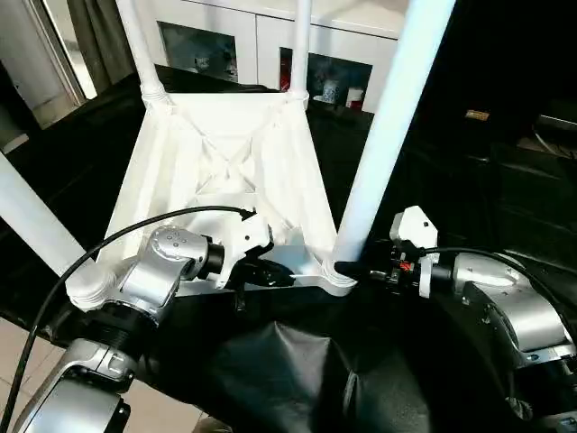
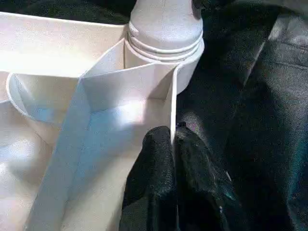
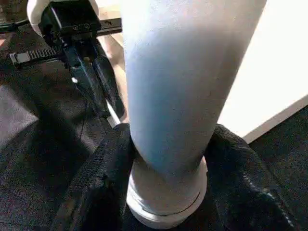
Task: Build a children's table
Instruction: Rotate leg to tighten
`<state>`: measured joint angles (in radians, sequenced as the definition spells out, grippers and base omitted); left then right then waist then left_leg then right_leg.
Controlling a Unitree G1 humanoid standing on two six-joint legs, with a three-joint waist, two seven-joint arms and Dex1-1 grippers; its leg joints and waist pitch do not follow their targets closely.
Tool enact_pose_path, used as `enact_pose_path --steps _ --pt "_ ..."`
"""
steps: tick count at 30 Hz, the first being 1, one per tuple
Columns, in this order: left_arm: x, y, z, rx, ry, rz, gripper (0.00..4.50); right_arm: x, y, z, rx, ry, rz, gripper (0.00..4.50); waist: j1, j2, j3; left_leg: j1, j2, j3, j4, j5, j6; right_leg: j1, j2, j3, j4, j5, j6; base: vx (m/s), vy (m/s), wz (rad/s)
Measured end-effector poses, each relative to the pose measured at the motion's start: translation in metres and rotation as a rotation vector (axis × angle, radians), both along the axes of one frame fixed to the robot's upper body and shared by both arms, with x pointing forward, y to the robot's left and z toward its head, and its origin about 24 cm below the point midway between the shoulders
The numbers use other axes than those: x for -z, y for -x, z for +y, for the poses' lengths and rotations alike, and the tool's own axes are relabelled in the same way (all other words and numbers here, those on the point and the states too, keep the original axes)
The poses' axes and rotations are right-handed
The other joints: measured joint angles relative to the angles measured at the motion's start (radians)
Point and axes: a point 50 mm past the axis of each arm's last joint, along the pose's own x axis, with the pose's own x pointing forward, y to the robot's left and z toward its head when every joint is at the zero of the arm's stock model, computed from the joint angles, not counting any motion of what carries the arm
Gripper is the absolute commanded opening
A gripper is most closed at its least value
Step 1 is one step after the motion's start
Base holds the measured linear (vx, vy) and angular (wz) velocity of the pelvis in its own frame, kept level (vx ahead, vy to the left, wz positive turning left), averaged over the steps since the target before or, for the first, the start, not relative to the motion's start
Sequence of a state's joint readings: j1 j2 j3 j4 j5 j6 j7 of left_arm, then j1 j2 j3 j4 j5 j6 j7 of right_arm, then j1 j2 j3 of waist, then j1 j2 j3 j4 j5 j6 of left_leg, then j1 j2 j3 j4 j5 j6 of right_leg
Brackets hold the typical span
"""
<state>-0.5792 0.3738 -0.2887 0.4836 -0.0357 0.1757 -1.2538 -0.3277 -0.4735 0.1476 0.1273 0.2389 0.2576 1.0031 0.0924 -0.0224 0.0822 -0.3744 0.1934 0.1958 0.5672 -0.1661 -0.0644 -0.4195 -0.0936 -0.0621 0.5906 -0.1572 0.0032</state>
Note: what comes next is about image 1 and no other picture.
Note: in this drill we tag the white plastic table top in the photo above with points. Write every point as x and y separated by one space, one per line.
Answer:
225 153

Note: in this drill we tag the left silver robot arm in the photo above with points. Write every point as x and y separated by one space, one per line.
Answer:
144 289

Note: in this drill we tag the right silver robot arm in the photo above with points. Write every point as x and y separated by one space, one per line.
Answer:
509 311

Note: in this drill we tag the black plastic mat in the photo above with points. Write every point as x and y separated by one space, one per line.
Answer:
505 198

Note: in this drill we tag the small white jar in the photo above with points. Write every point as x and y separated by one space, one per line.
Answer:
354 97

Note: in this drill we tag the white glass-door cabinet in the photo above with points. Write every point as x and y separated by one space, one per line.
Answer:
243 27

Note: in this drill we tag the grey curtain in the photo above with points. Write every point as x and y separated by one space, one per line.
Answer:
99 36

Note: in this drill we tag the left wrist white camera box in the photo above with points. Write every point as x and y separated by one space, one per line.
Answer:
243 236

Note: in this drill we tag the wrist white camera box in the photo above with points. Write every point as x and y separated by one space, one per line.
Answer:
415 230
243 236

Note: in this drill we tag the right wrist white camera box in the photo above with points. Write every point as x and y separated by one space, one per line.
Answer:
415 230

